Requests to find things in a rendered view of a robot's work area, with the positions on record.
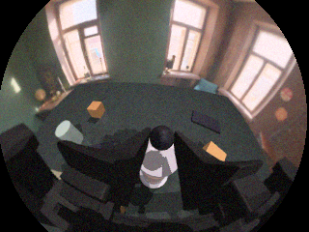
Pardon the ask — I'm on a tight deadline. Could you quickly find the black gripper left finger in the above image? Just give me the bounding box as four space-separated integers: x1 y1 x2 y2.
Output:
57 128 151 208

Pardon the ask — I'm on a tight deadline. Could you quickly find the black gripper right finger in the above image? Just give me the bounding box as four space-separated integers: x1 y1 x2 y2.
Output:
174 130 264 212

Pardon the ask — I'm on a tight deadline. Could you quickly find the glass french press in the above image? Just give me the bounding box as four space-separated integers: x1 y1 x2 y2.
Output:
139 127 178 189

